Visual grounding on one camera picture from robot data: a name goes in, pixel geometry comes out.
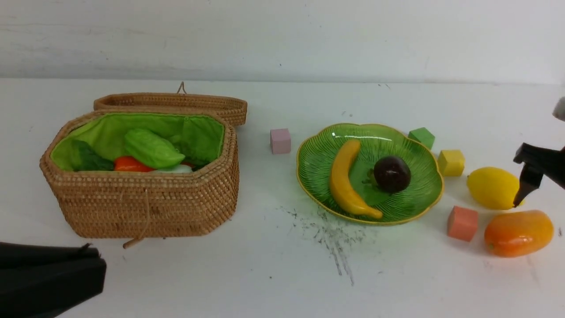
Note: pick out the woven wicker basket green lining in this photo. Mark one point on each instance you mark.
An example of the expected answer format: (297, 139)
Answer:
(137, 205)

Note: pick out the woven wicker basket lid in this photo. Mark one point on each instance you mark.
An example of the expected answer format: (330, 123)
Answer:
(233, 110)

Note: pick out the green leaf-shaped glass plate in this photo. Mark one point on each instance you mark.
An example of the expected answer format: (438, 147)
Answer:
(316, 154)

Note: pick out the yellow foam cube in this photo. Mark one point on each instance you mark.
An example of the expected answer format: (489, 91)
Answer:
(451, 162)

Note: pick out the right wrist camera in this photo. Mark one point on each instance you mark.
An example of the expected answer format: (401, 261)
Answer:
(559, 109)

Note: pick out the salmon orange foam cube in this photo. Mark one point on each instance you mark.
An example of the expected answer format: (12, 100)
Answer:
(462, 223)

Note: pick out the yellow lemon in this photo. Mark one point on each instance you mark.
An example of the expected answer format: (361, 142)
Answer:
(493, 188)

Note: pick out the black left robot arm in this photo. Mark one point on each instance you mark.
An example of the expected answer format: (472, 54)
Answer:
(44, 282)

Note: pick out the pink foam cube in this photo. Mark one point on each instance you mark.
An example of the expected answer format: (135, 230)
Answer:
(280, 141)

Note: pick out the green foam cube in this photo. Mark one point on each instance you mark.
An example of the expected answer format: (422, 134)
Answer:
(423, 136)

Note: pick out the dark purple round fruit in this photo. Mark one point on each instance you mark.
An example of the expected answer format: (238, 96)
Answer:
(392, 174)

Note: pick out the white radish with leaves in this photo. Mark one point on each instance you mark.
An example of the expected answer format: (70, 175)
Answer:
(178, 169)

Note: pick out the orange mango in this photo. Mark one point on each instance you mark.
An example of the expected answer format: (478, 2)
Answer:
(518, 234)

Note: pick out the green chayote gourd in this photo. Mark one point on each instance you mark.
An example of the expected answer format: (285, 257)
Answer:
(151, 149)

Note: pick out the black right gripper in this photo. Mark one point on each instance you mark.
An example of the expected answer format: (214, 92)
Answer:
(537, 163)

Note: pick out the orange carrot with leaves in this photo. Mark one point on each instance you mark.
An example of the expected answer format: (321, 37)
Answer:
(85, 158)

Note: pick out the yellow banana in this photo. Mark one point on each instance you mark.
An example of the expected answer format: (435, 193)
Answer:
(340, 185)

